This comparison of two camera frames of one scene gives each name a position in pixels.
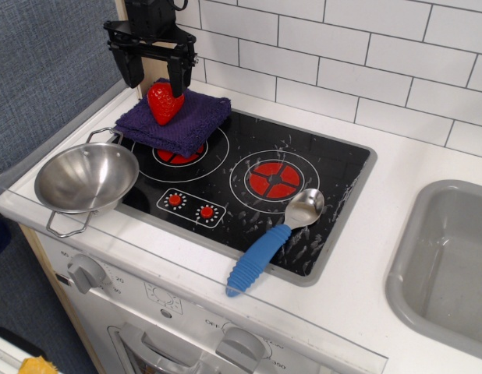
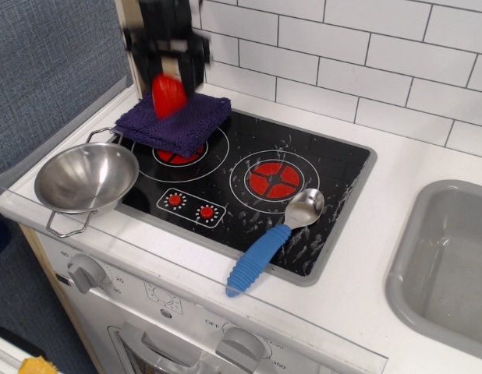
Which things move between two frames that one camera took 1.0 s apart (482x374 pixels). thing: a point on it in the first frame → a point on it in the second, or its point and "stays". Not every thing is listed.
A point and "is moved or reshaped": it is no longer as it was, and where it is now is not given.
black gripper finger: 130,66 → 149,63
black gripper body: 150,29 → 168,26
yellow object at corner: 37,365 stays
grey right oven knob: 242,348 stays
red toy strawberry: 162,102 is moved or reshaped
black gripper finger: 180,71 → 192,70
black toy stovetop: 225,199 stays
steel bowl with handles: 76,181 stays
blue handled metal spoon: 304,207 stays
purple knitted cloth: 188,133 stays
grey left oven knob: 86,273 stays
